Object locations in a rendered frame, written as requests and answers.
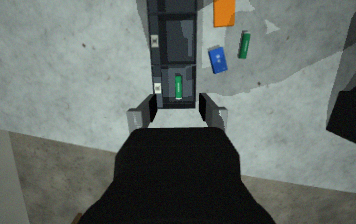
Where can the black rack of three bins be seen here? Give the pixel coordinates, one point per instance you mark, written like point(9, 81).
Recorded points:
point(172, 27)

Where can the green aa battery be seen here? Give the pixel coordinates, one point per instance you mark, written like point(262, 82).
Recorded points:
point(178, 87)
point(244, 45)

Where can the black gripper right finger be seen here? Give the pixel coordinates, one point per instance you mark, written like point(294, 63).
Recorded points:
point(210, 112)

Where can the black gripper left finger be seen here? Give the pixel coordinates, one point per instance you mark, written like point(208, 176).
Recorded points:
point(143, 114)

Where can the blue 9v battery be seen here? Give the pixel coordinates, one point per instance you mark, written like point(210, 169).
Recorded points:
point(217, 60)

